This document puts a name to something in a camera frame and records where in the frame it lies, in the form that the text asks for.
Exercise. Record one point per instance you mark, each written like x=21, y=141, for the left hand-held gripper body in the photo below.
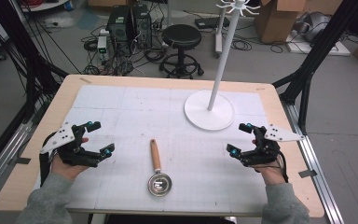
x=63, y=137

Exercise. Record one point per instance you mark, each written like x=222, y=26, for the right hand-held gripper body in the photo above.
x=265, y=149

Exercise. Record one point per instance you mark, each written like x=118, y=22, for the white hook stand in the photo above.
x=209, y=115

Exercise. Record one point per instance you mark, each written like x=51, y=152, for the person's right hand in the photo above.
x=272, y=174

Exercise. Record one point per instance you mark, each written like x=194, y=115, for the person's left hand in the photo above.
x=65, y=171

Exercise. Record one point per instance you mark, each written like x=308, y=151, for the white grid mat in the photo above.
x=130, y=109

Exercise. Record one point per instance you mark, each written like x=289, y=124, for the grey tape piece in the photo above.
x=23, y=160
x=307, y=173

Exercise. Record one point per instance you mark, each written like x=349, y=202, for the wooden table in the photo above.
x=74, y=80

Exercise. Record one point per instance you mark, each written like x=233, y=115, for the small box with green light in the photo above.
x=102, y=43

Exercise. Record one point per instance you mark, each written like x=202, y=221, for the black computer tower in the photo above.
x=118, y=25
x=142, y=26

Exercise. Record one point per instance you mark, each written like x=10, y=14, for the large open cardboard box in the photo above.
x=279, y=21

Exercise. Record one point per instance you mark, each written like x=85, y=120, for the black flat box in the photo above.
x=208, y=22

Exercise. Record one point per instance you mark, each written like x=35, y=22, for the black round stool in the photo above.
x=181, y=35

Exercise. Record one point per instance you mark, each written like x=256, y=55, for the white flat board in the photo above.
x=329, y=48

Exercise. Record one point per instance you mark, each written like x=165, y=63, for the grey rounded device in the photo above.
x=317, y=25

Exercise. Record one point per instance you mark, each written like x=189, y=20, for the white round table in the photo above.
x=43, y=5

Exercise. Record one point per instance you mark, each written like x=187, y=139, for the aluminium rail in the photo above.
x=3, y=158
x=315, y=161

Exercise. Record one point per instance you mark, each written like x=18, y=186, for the black metal frame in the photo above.
x=28, y=62
x=310, y=62

